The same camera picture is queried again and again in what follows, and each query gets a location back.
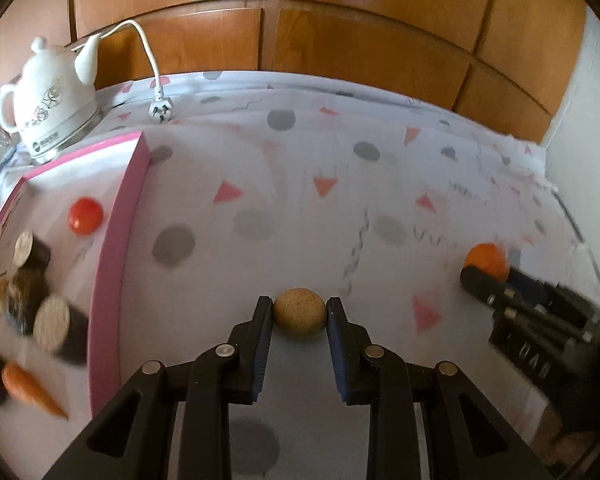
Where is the orange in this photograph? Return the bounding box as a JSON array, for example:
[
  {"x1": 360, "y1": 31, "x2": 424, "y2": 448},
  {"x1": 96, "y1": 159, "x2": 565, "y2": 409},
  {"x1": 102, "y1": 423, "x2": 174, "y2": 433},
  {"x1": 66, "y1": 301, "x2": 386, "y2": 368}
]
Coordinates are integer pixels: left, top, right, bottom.
[{"x1": 464, "y1": 243, "x2": 510, "y2": 282}]

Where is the orange carrot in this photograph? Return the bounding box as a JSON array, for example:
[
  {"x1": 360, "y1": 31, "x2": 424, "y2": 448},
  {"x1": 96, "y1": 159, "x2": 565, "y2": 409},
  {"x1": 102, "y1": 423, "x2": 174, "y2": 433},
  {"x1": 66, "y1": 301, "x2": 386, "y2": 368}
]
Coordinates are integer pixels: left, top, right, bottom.
[{"x1": 2, "y1": 361, "x2": 68, "y2": 419}]

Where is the cut brown cylinder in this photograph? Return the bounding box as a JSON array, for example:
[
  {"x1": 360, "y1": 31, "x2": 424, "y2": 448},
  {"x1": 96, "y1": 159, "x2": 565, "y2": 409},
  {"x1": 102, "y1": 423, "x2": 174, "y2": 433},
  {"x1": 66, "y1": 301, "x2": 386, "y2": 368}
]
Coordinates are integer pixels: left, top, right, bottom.
[
  {"x1": 33, "y1": 294, "x2": 88, "y2": 366},
  {"x1": 12, "y1": 230, "x2": 52, "y2": 271}
]

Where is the dark brown wrinkled fruit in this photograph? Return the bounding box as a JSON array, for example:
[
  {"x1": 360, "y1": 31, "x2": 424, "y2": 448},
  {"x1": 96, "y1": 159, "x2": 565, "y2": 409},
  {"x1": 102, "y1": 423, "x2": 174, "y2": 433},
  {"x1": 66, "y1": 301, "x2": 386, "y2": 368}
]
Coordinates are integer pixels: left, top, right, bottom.
[{"x1": 5, "y1": 269, "x2": 48, "y2": 336}]

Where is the red tomato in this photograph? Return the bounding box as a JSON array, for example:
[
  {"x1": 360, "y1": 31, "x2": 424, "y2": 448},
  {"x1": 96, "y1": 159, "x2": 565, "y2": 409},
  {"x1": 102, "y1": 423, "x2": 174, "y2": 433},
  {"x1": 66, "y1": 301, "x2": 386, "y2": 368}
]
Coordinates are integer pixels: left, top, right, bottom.
[{"x1": 68, "y1": 197, "x2": 104, "y2": 235}]

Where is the person right hand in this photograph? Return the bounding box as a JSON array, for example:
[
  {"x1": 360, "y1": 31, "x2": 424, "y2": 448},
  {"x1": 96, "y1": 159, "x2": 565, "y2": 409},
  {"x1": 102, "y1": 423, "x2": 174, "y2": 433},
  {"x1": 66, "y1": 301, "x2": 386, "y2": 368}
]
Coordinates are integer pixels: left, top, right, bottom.
[{"x1": 530, "y1": 406, "x2": 600, "y2": 468}]

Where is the pink edged white tray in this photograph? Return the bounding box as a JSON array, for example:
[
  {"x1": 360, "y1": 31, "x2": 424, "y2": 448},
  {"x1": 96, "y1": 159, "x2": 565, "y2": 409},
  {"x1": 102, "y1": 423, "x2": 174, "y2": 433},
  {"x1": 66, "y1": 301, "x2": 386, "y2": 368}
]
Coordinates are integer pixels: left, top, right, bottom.
[{"x1": 0, "y1": 131, "x2": 150, "y2": 479}]

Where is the wooden panel cabinet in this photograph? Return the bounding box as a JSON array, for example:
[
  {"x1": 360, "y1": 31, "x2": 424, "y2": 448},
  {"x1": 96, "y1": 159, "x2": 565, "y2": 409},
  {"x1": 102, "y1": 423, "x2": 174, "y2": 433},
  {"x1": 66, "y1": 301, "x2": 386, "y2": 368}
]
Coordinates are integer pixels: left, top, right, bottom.
[{"x1": 0, "y1": 0, "x2": 586, "y2": 142}]

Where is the patterned white tablecloth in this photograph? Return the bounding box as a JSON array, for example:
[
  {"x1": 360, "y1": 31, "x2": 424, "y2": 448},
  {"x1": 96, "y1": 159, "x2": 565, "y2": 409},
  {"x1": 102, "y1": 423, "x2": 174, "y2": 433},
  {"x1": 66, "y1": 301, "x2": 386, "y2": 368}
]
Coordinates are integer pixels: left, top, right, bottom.
[{"x1": 17, "y1": 73, "x2": 600, "y2": 441}]

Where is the white ceramic electric kettle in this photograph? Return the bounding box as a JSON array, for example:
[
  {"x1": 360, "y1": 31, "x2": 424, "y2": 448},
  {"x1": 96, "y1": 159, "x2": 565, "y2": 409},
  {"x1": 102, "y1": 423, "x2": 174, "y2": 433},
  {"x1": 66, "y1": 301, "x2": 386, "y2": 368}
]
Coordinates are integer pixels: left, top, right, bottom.
[{"x1": 0, "y1": 35, "x2": 100, "y2": 164}]

